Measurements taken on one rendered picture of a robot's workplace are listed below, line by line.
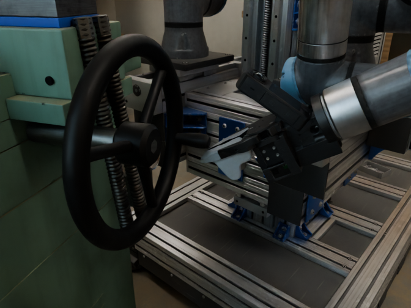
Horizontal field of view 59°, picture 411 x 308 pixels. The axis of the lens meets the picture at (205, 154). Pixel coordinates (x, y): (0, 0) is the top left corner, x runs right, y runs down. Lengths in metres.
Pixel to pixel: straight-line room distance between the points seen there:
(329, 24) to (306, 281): 0.81
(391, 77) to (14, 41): 0.48
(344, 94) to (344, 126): 0.04
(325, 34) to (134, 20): 3.95
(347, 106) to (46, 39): 0.39
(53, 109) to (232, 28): 3.43
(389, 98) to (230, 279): 0.78
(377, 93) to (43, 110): 0.42
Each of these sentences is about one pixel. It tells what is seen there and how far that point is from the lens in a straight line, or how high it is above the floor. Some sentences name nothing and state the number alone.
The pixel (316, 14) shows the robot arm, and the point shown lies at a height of 0.97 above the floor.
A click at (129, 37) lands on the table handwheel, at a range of 0.46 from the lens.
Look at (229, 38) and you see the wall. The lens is 3.88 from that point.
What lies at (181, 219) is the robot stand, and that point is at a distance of 1.40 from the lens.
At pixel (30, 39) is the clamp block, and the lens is 0.53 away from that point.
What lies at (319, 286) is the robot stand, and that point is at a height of 0.21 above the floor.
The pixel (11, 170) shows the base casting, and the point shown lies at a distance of 0.59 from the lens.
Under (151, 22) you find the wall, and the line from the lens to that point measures 4.31.
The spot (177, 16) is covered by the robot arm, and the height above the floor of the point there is 0.93.
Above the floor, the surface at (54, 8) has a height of 0.98.
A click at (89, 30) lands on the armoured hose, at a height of 0.96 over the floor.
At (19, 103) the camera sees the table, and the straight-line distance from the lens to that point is 0.55.
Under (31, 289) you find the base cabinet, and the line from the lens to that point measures 0.68.
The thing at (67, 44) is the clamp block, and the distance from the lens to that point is 0.50.
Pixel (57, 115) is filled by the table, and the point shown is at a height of 0.85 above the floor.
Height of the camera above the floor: 1.00
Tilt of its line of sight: 25 degrees down
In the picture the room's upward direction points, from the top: straight up
